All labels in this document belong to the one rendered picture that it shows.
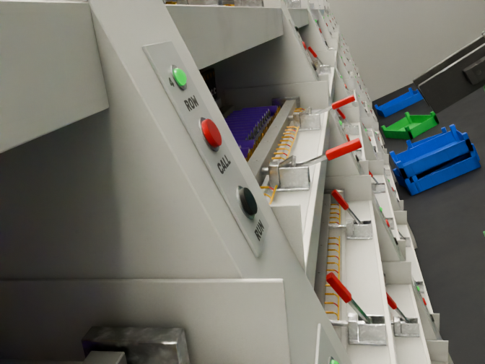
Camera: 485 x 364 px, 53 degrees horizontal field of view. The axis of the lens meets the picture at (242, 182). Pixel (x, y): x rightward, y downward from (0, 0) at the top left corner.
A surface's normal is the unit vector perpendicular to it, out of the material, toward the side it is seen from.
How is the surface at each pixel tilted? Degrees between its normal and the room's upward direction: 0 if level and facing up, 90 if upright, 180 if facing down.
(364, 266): 21
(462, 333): 0
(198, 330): 90
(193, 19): 111
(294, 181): 90
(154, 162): 90
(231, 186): 90
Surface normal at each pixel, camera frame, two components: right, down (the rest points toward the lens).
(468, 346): -0.46, -0.86
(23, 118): 0.98, -0.04
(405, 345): -0.11, -0.94
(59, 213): -0.19, 0.32
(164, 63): 0.87, -0.39
